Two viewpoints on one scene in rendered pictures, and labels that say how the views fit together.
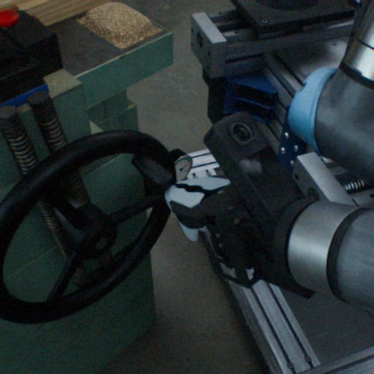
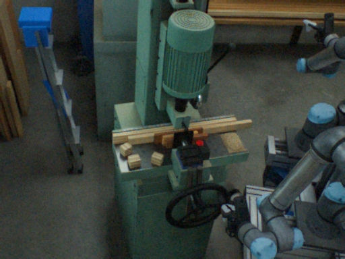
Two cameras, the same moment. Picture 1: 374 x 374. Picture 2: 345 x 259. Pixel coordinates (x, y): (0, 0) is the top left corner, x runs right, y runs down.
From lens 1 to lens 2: 1.15 m
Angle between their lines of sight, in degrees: 16
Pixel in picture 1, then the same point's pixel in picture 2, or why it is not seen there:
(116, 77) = (224, 160)
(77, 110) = (207, 172)
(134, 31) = (236, 148)
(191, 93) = not seen: hidden behind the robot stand
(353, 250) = (248, 234)
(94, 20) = (225, 138)
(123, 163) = not seen: hidden behind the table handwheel
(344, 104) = (265, 205)
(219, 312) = not seen: outside the picture
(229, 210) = (232, 216)
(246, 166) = (239, 208)
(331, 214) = (249, 226)
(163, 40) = (244, 154)
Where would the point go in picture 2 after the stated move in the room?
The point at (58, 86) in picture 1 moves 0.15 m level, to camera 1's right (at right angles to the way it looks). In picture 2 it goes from (205, 165) to (238, 179)
